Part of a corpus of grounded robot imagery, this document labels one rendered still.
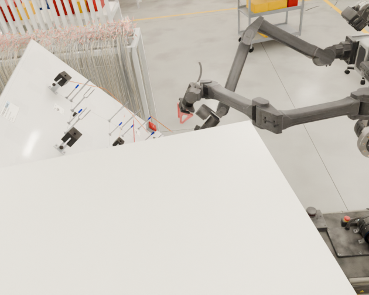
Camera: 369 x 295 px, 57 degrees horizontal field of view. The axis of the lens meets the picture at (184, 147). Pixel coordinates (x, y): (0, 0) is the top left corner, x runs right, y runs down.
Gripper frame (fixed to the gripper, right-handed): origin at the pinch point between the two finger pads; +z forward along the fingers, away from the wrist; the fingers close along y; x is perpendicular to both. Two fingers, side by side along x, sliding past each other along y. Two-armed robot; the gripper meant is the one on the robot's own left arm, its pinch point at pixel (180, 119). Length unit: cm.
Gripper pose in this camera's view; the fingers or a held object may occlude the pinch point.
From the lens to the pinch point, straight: 168.7
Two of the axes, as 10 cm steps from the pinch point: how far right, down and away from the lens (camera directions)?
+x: 9.2, 1.8, 3.6
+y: 1.8, 6.1, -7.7
